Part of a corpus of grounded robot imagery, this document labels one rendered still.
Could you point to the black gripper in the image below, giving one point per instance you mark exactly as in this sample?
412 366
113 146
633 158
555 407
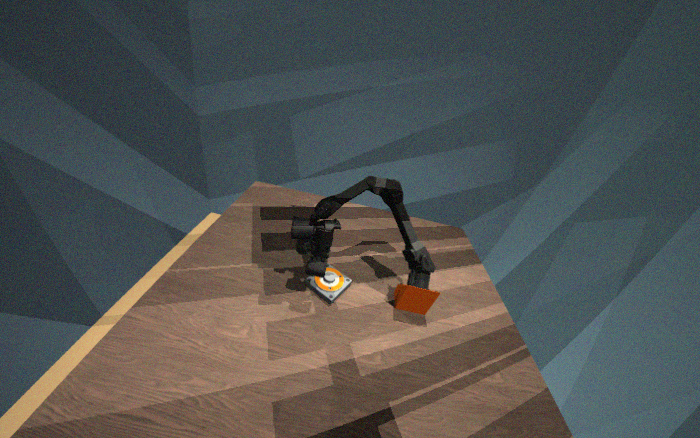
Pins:
317 265

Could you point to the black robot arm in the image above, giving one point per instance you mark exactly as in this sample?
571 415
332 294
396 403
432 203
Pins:
391 192

